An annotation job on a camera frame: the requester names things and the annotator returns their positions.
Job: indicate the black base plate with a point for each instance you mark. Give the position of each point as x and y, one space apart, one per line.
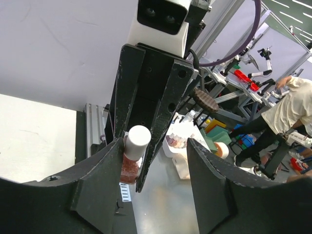
80 145

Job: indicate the white tape roll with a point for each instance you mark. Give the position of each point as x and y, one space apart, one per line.
222 150

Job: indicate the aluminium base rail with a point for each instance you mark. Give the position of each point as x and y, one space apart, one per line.
96 117

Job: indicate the person in cream shirt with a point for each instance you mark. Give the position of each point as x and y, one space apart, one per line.
294 110

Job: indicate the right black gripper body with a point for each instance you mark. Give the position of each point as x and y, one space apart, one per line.
150 85

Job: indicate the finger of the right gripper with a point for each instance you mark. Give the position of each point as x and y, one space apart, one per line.
130 63
177 87

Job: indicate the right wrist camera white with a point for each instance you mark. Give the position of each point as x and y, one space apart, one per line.
162 25

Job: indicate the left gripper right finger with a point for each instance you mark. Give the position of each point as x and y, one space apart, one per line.
229 200

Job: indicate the green foam block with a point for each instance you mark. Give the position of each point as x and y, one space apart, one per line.
217 134

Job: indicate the right white cable duct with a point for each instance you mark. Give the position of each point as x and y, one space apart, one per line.
125 192

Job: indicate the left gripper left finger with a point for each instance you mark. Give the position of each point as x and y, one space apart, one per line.
78 200

